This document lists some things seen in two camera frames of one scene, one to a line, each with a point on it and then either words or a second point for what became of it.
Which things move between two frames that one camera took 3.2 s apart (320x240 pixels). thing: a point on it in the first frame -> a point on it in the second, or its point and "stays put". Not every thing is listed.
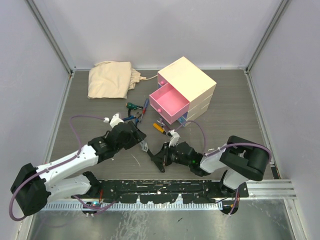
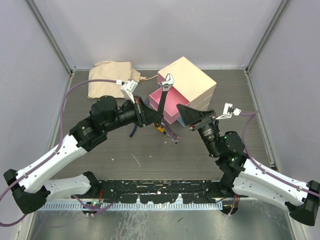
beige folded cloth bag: (112, 79) stays put
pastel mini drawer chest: (184, 92) stays put
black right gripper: (164, 152) -> (189, 114)
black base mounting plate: (162, 191) stays put
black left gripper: (136, 136) -> (144, 114)
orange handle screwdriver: (159, 128) stays put
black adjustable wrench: (157, 158) -> (169, 80)
